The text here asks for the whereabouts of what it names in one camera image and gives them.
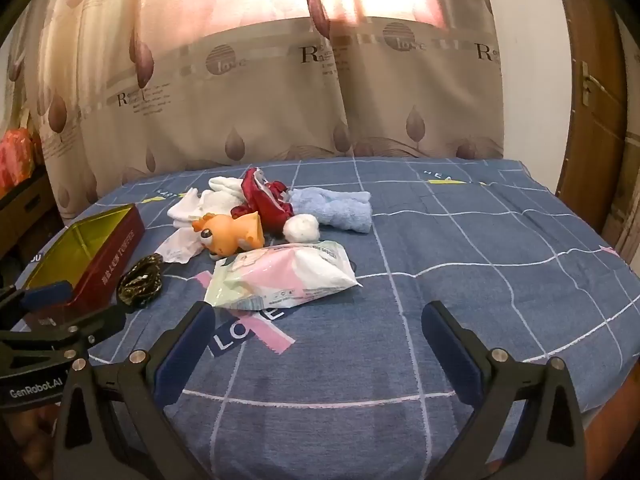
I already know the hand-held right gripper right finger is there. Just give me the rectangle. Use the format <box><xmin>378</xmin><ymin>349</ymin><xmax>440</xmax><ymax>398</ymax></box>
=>
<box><xmin>421</xmin><ymin>301</ymin><xmax>589</xmax><ymax>480</ymax></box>

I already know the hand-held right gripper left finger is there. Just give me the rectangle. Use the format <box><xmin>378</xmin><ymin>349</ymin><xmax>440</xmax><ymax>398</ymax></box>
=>
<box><xmin>52</xmin><ymin>301</ymin><xmax>216</xmax><ymax>480</ymax></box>

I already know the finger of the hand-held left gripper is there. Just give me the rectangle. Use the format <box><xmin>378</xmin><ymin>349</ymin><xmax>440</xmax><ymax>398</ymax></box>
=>
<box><xmin>0</xmin><ymin>304</ymin><xmax>127</xmax><ymax>356</ymax></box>
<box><xmin>0</xmin><ymin>281</ymin><xmax>74</xmax><ymax>322</ymax></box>

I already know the red and gold tin box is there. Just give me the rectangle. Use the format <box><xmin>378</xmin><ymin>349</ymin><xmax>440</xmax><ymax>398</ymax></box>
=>
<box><xmin>14</xmin><ymin>203</ymin><xmax>146</xmax><ymax>330</ymax></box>

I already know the orange toy dinosaur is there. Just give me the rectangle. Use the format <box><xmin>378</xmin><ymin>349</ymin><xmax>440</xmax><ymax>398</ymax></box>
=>
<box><xmin>191</xmin><ymin>211</ymin><xmax>265</xmax><ymax>260</ymax></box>

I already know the white ribbed cloth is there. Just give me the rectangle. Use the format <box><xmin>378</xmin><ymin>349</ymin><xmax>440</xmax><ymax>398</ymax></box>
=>
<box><xmin>167</xmin><ymin>187</ymin><xmax>207</xmax><ymax>227</ymax></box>

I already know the light blue towel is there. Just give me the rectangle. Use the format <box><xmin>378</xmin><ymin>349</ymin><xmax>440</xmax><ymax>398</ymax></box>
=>
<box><xmin>289</xmin><ymin>187</ymin><xmax>374</xmax><ymax>235</ymax></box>

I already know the dark patterned scrunchie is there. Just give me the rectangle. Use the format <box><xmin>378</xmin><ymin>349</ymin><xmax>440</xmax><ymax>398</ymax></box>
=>
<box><xmin>118</xmin><ymin>253</ymin><xmax>165</xmax><ymax>309</ymax></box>

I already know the blue checked bed sheet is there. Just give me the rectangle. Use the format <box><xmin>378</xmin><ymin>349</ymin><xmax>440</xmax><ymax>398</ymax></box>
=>
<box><xmin>10</xmin><ymin>156</ymin><xmax>640</xmax><ymax>480</ymax></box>

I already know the crumpled white tissue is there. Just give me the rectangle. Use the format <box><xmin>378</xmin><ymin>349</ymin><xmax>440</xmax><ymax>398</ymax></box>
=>
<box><xmin>153</xmin><ymin>229</ymin><xmax>204</xmax><ymax>265</ymax></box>

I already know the orange plastic bag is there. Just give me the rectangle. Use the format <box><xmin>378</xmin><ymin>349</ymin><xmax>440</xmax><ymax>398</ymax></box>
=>
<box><xmin>0</xmin><ymin>127</ymin><xmax>45</xmax><ymax>200</ymax></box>

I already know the white fluffy plush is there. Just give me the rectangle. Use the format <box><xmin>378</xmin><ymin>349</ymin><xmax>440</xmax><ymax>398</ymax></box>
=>
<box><xmin>200</xmin><ymin>175</ymin><xmax>247</xmax><ymax>219</ymax></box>

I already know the red sock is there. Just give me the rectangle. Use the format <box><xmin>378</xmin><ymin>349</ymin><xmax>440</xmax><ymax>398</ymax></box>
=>
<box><xmin>241</xmin><ymin>166</ymin><xmax>322</xmax><ymax>244</ymax></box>

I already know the wooden door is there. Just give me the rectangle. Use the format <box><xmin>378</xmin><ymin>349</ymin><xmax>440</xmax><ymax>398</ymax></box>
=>
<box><xmin>548</xmin><ymin>0</ymin><xmax>640</xmax><ymax>261</ymax></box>

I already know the beige leaf print curtain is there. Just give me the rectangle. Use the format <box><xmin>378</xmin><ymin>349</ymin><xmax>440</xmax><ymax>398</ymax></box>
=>
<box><xmin>297</xmin><ymin>0</ymin><xmax>505</xmax><ymax>162</ymax></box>
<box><xmin>7</xmin><ymin>0</ymin><xmax>352</xmax><ymax>213</ymax></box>

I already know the metal door handle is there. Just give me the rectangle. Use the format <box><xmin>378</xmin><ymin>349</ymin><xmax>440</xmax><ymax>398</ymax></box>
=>
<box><xmin>579</xmin><ymin>61</ymin><xmax>610</xmax><ymax>107</ymax></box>

